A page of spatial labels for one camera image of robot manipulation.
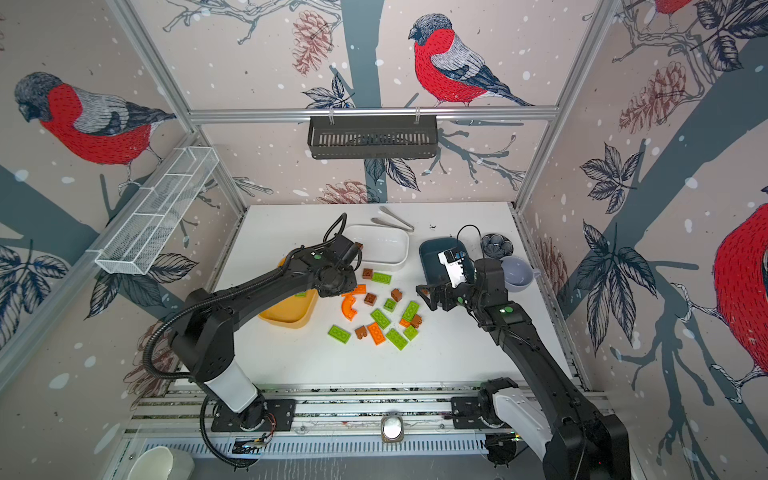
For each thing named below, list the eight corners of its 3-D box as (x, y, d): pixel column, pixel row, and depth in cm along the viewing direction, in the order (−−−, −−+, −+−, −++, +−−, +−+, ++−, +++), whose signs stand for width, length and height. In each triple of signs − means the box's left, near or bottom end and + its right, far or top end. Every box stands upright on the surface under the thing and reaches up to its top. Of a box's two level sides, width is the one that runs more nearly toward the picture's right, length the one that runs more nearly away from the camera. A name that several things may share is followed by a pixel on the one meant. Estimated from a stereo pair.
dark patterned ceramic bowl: (481, 263, 106) (485, 252, 101) (476, 244, 112) (480, 233, 107) (509, 263, 106) (515, 252, 101) (503, 244, 112) (508, 233, 107)
